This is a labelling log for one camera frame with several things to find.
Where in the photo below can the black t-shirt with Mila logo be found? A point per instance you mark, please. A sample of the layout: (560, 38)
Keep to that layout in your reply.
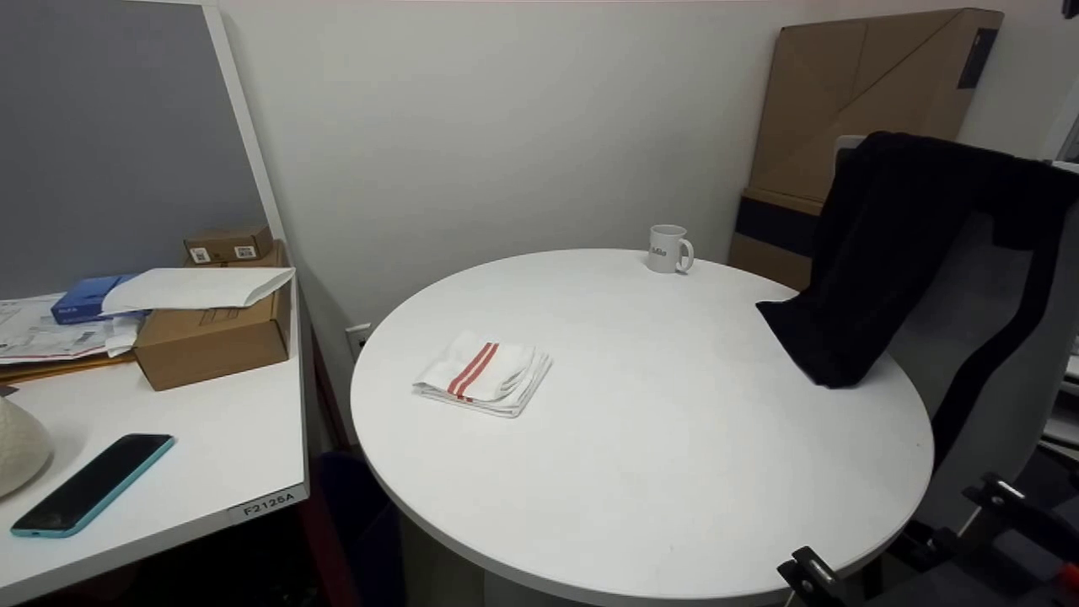
(889, 248)

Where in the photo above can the white towel with red stripes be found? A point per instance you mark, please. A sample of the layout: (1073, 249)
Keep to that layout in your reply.
(483, 373)

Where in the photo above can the white ceramic mug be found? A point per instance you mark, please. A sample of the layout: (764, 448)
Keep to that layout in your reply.
(669, 249)

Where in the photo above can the small cardboard box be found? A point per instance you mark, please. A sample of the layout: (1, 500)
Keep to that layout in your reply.
(229, 243)

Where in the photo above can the large cardboard box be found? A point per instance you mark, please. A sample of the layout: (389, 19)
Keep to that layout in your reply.
(207, 340)

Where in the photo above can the white envelope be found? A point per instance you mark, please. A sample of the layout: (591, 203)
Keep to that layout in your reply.
(205, 286)

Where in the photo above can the flat cardboard sheet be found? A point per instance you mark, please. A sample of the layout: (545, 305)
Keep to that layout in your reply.
(864, 101)

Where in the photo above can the blue packet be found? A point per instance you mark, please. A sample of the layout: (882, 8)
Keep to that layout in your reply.
(90, 299)

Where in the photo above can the black smartphone with teal case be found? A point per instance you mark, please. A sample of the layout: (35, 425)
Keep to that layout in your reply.
(96, 483)

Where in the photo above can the stack of printed papers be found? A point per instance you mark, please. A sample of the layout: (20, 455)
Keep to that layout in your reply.
(52, 335)

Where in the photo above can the beige rounded object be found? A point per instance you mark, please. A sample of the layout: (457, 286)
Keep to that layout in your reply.
(20, 448)

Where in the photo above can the grey partition with white frame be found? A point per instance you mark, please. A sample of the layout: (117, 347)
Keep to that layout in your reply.
(111, 137)

